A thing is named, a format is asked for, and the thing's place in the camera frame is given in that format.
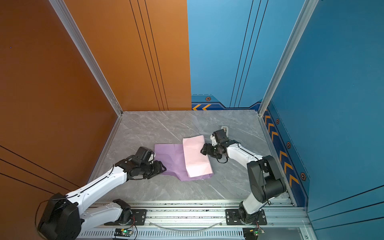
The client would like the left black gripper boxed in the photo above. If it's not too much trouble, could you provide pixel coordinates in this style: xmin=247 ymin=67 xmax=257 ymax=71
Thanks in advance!
xmin=140 ymin=160 xmax=168 ymax=179

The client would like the purple wrapping paper sheet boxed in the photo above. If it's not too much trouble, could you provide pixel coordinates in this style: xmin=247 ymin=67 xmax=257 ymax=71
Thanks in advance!
xmin=155 ymin=135 xmax=214 ymax=182

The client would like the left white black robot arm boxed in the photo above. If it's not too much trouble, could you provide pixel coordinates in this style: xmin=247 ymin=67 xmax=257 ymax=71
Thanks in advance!
xmin=35 ymin=147 xmax=167 ymax=240

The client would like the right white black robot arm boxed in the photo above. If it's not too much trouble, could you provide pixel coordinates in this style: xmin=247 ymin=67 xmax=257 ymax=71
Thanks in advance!
xmin=201 ymin=129 xmax=287 ymax=225

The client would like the white tape dispenser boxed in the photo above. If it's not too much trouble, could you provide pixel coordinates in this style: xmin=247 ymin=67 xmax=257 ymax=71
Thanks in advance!
xmin=221 ymin=126 xmax=229 ymax=133

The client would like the left green circuit board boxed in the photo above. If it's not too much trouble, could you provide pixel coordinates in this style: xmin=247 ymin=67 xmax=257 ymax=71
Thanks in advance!
xmin=114 ymin=228 xmax=134 ymax=239

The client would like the green circuit board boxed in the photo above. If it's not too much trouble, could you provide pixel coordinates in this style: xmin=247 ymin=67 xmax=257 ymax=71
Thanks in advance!
xmin=114 ymin=228 xmax=134 ymax=239
xmin=243 ymin=228 xmax=259 ymax=240

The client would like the right green circuit board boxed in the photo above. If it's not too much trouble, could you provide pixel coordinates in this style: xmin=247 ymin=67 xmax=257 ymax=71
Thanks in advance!
xmin=243 ymin=228 xmax=259 ymax=240

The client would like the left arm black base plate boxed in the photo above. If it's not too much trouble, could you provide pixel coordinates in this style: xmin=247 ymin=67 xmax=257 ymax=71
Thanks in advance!
xmin=104 ymin=209 xmax=147 ymax=226

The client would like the clear curved cable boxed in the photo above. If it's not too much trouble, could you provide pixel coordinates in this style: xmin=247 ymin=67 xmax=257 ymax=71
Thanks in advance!
xmin=148 ymin=220 xmax=224 ymax=232

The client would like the aluminium front rail frame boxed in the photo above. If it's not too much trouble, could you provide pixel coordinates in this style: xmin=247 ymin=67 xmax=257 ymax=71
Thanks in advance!
xmin=78 ymin=196 xmax=317 ymax=240

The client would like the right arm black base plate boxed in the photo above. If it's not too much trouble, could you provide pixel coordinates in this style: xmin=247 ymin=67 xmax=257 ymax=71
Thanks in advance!
xmin=225 ymin=209 xmax=268 ymax=226

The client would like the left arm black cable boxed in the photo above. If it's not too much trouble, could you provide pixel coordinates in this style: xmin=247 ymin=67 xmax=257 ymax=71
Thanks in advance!
xmin=34 ymin=197 xmax=61 ymax=238

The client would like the left aluminium corner post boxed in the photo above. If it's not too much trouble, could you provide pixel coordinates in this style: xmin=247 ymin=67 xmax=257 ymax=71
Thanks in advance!
xmin=49 ymin=0 xmax=123 ymax=117

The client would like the aluminium corner post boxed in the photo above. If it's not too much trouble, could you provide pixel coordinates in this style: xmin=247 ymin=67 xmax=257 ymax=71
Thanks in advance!
xmin=49 ymin=0 xmax=123 ymax=117
xmin=258 ymin=0 xmax=319 ymax=117

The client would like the right aluminium corner post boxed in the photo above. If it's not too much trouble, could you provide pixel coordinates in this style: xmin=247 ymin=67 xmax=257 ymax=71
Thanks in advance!
xmin=258 ymin=0 xmax=319 ymax=117

